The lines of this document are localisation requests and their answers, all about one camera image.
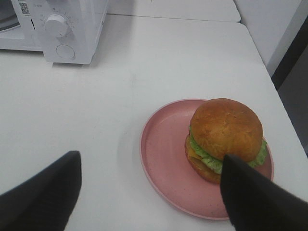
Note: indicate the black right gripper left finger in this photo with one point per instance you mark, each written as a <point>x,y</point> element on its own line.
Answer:
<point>45,201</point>

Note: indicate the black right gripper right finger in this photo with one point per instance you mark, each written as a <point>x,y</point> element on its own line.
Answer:
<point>255,203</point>

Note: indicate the burger with lettuce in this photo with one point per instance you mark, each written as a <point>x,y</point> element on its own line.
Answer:
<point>219,127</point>

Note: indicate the pink round plate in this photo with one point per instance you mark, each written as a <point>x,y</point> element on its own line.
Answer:
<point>168,170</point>

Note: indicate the round white door button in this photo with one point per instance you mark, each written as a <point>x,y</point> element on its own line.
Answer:
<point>65,51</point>

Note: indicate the white microwave knob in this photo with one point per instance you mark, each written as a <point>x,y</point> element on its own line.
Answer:
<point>56,25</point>

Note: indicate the white microwave oven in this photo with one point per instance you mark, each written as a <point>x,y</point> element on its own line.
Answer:
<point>22,27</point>

